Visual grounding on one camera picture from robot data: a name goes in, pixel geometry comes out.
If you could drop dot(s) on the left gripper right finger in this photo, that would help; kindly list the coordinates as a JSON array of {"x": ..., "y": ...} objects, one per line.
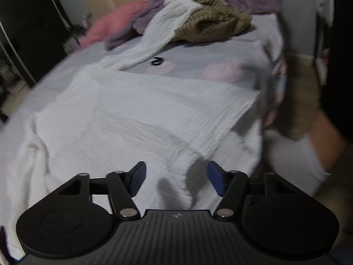
[{"x": 272, "y": 215}]

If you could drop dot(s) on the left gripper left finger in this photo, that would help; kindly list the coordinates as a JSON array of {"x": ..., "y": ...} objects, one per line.
[{"x": 81, "y": 215}]

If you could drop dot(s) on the white crinkle garment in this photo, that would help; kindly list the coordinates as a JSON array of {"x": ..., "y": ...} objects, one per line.
[{"x": 108, "y": 119}]

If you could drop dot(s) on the grey heart-print bed sheet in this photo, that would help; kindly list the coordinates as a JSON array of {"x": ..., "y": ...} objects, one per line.
[{"x": 253, "y": 59}]

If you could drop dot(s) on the dark wardrobe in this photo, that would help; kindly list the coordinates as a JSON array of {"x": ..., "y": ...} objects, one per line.
[{"x": 32, "y": 35}]

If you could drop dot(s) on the pink pillow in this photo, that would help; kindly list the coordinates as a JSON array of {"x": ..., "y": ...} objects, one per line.
[{"x": 111, "y": 23}]

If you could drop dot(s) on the olive striped garment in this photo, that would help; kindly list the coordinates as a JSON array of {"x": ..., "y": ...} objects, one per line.
[{"x": 213, "y": 22}]

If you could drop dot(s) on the purple fluffy blanket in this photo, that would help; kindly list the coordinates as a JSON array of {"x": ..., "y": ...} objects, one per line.
[{"x": 136, "y": 26}]

